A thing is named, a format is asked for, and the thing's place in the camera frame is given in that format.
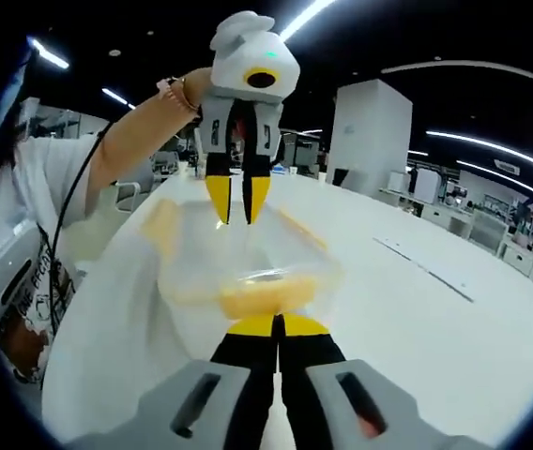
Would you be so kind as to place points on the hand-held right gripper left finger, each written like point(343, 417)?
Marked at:
point(229, 394)

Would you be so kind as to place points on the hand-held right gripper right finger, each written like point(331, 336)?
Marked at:
point(323, 403)

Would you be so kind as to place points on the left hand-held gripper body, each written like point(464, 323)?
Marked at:
point(238, 61)

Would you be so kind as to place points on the yellow plastic latch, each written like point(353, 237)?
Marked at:
point(266, 295)

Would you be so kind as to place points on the clear plastic bag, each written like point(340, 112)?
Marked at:
point(210, 253)

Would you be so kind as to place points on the white box appliance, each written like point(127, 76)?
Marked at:
point(414, 185)

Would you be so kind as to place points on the white paper cup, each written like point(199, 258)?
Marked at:
point(293, 171)
point(323, 178)

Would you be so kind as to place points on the ceiling light strip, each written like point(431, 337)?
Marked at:
point(306, 19)
point(50, 52)
point(496, 147)
point(115, 96)

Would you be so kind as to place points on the white square pillar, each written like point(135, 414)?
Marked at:
point(370, 136)

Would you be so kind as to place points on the white chair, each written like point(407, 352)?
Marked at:
point(130, 197)

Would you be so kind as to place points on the person's torso white shirt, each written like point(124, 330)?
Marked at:
point(55, 164)

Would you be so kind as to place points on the white chest device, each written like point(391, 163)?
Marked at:
point(8, 253)

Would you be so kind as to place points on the white cabinet row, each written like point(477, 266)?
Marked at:
point(506, 244)

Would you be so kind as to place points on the ceiling air vent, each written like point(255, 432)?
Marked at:
point(510, 167)

